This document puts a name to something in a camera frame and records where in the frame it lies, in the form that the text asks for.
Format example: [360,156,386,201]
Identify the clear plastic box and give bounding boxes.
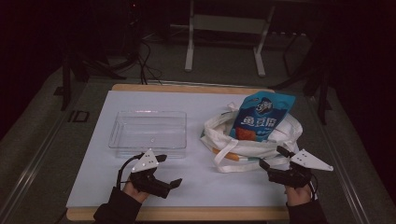
[107,110,188,159]

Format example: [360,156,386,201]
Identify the black floor cables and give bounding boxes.
[135,40,163,86]

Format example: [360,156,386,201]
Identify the white cloth tote bag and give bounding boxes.
[200,102,304,174]

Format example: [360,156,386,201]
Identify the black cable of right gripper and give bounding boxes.
[307,172,319,200]

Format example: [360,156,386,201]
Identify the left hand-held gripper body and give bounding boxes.
[128,148,173,200]

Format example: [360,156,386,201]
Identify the white table mat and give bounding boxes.
[65,90,289,208]

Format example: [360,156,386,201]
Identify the blue snack packet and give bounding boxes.
[229,91,297,143]

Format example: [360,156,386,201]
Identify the person's right hand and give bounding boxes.
[284,183,313,207]

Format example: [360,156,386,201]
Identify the person's left hand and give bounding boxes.
[121,181,151,203]

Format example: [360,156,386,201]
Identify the wooden table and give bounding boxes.
[65,83,290,222]

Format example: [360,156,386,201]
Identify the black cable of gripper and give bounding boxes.
[116,154,145,190]
[307,172,319,200]

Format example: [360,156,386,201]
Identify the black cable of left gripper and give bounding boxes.
[116,154,145,190]

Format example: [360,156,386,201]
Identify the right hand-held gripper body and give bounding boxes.
[266,148,334,189]

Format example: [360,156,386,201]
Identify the white metal stand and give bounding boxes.
[184,0,276,77]

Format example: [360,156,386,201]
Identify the black tripod stand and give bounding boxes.
[268,29,333,126]

